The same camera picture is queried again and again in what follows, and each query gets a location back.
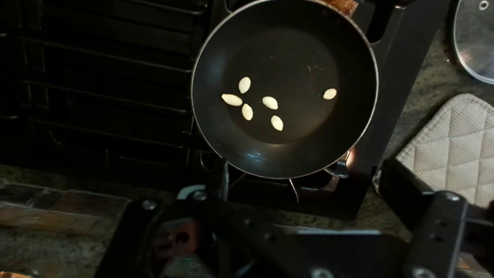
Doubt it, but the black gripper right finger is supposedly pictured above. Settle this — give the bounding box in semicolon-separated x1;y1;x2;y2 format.
380;159;468;278

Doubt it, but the quilted grey pot holder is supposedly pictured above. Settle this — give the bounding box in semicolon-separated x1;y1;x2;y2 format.
394;91;494;209

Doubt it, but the black frying pan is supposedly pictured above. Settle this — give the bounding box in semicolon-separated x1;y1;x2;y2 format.
190;0;381;181

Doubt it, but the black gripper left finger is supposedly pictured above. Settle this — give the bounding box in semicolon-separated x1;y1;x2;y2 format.
94;159;249;278

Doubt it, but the black gas stove range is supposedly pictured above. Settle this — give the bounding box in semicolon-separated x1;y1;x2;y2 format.
0;0;449;221

